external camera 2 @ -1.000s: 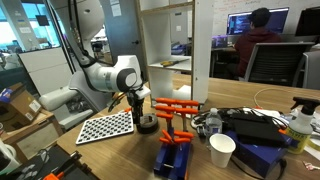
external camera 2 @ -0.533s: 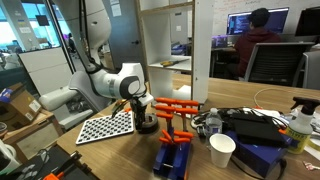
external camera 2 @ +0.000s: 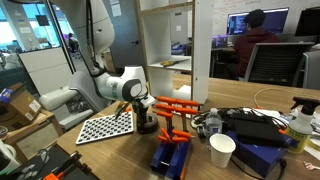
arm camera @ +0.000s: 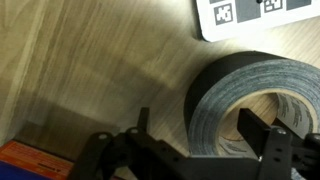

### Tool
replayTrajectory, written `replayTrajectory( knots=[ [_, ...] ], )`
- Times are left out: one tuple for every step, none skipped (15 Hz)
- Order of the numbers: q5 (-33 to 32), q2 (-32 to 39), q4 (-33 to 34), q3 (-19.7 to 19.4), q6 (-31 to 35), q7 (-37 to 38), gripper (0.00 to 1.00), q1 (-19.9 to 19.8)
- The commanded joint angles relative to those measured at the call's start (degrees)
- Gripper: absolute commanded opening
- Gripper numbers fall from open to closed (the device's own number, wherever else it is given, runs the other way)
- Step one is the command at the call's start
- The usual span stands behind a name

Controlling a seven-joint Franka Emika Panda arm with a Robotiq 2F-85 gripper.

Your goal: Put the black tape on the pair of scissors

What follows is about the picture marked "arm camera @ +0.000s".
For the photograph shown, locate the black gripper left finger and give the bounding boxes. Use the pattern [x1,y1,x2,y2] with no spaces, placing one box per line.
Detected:
[68,106,189,180]

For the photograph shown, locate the black tape roll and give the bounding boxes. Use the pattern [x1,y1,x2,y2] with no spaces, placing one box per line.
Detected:
[183,50,320,180]

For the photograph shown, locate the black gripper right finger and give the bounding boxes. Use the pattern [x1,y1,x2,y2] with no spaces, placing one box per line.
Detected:
[236,107,320,180]

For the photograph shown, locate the black white calibration board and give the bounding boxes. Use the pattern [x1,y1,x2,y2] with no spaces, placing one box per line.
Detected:
[195,0,320,43]

